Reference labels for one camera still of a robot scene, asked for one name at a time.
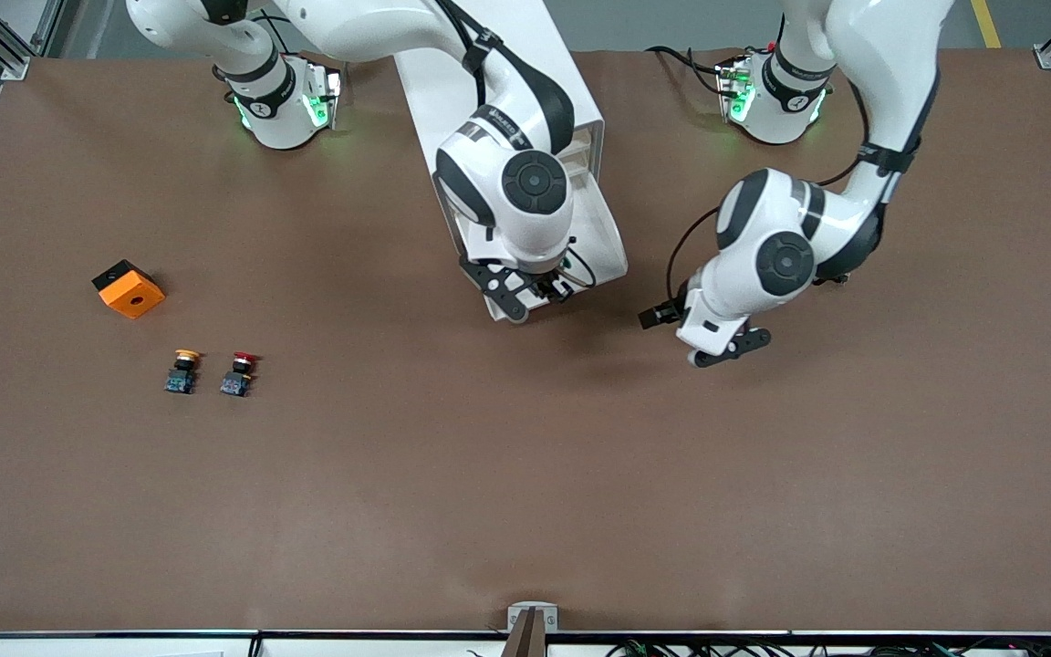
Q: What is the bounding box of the brown table cover sheet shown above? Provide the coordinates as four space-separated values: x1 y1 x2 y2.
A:
0 47 1051 635

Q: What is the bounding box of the orange box with hole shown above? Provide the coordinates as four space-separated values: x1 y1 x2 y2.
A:
92 259 166 320

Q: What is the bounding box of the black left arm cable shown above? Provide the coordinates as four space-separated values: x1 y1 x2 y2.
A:
666 80 871 307

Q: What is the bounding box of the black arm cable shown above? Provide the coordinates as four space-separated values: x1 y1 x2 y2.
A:
434 0 596 289
666 80 871 307

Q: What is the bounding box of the black base cable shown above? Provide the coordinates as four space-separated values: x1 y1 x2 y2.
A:
646 44 736 97

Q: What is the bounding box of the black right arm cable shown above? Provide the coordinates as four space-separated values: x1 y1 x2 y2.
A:
434 0 596 289

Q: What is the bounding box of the red push button switch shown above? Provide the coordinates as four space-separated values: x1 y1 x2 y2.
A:
219 351 260 398

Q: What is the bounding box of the grey mounting bracket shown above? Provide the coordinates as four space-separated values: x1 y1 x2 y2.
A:
507 602 559 633

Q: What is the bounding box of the black cable bundle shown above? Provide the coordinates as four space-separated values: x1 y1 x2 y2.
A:
606 639 1051 657

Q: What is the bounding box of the brown camera support post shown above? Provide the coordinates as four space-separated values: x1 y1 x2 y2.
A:
500 609 549 657

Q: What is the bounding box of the yellow push button switch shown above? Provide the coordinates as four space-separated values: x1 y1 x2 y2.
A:
163 349 202 395

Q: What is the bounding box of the white table edge rail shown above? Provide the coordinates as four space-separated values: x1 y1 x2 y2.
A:
0 630 1051 657

